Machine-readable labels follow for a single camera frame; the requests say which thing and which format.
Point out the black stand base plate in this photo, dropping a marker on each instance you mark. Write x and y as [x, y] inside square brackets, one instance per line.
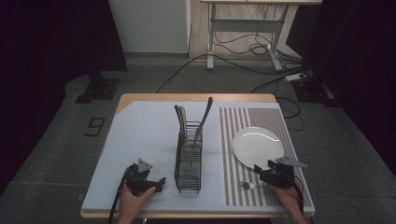
[98, 90]
[311, 91]

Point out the white power strip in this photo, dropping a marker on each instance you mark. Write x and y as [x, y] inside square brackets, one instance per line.
[295, 76]

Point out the person's left hand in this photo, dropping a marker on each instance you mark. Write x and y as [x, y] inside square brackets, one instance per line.
[130, 205]

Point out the light blue table cover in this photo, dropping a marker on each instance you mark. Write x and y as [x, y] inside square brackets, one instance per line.
[143, 140]

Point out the white metal frame desk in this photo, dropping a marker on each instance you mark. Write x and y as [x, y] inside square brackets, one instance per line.
[249, 25]

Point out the striped brown white placemat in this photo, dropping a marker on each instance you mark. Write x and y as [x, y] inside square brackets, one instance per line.
[230, 174]

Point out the white round plate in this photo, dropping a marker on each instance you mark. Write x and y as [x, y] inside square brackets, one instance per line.
[257, 147]

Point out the person's right hand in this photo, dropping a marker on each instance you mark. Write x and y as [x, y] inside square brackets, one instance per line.
[286, 197]

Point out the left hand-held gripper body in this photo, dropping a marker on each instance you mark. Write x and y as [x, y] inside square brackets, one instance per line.
[137, 180]

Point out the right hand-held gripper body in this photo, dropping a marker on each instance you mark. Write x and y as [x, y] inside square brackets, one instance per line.
[280, 174]

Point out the silver fork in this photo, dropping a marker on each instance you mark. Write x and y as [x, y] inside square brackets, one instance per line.
[249, 185]

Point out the white panel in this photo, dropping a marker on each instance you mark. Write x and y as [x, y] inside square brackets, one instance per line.
[149, 25]

